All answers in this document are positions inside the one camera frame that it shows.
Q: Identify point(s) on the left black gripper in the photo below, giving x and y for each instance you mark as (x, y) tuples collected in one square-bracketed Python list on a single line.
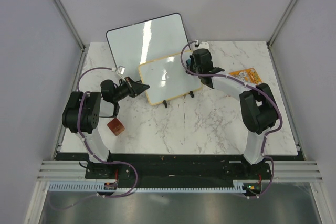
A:
[(134, 88)]

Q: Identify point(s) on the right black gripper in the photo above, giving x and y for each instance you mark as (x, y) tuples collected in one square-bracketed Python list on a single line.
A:
[(190, 67)]

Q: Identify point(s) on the yellow framed whiteboard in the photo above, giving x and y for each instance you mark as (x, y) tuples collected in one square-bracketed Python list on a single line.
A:
[(167, 78)]

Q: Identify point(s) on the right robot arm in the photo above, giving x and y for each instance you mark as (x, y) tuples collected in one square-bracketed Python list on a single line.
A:
[(257, 103)]

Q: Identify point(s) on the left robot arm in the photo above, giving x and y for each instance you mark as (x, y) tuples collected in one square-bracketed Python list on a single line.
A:
[(82, 112)]

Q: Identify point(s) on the black whiteboard stand foot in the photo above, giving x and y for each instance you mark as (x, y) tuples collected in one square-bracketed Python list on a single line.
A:
[(165, 103)]

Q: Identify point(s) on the black framed whiteboard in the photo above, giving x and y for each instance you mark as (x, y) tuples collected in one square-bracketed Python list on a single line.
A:
[(145, 41)]

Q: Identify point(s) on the red wooden block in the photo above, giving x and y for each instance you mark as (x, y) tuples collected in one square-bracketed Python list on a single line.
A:
[(116, 127)]

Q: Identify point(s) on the orange card box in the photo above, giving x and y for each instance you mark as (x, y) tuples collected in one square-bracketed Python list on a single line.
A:
[(247, 75)]

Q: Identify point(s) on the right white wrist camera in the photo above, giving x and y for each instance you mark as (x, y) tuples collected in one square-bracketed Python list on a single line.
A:
[(201, 45)]

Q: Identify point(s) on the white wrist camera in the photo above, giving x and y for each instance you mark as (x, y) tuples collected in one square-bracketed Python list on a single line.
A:
[(201, 45), (119, 71)]

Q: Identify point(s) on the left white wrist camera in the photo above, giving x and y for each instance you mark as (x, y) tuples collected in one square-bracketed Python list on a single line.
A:
[(119, 71)]

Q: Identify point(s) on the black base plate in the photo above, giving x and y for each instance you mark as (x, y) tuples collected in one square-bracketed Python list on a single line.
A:
[(172, 170)]

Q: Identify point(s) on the white slotted cable duct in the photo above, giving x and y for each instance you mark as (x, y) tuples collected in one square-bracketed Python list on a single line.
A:
[(105, 187)]

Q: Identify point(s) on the right aluminium corner post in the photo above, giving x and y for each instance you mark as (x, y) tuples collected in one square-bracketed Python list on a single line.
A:
[(285, 16)]

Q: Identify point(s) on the aluminium corner post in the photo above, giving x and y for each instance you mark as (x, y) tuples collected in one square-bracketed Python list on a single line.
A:
[(285, 16), (65, 16)]

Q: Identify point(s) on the left aluminium corner post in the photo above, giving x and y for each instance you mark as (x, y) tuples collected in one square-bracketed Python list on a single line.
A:
[(65, 16)]

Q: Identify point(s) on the aluminium rail frame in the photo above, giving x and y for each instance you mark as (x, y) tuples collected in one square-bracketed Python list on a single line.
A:
[(289, 196)]

